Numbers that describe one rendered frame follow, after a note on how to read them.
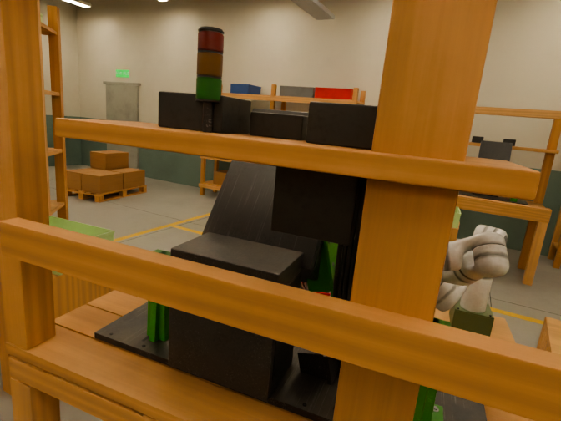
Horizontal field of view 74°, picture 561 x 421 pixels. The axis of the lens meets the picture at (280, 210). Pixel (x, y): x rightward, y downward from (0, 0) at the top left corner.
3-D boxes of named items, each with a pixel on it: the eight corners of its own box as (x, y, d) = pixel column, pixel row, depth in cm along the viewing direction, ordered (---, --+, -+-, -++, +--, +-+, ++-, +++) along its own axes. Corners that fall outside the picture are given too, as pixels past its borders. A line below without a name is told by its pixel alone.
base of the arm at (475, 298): (457, 300, 153) (465, 261, 149) (481, 304, 151) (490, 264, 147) (462, 310, 144) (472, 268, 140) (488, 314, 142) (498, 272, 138)
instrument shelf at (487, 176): (137, 136, 104) (137, 121, 103) (503, 180, 73) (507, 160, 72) (54, 136, 81) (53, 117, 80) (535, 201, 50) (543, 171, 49)
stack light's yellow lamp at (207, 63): (205, 79, 77) (206, 56, 76) (226, 80, 75) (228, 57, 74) (191, 75, 73) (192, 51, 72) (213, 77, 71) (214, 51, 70)
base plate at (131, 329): (179, 287, 153) (179, 282, 152) (475, 372, 115) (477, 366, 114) (93, 337, 115) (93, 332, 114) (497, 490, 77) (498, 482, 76)
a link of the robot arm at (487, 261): (518, 273, 81) (487, 290, 93) (511, 236, 85) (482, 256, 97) (485, 270, 81) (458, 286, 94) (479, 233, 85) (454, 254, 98)
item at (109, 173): (113, 186, 760) (113, 149, 743) (146, 192, 736) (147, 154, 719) (63, 195, 649) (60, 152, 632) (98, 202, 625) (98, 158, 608)
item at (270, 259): (204, 332, 119) (209, 230, 111) (294, 362, 109) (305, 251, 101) (167, 365, 102) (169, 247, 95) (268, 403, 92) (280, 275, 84)
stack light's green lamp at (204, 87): (204, 102, 78) (205, 79, 77) (225, 103, 76) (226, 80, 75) (190, 99, 74) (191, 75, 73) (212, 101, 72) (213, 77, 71)
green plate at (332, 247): (320, 294, 120) (311, 230, 117) (346, 294, 117) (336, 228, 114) (309, 309, 109) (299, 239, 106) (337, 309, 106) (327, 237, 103)
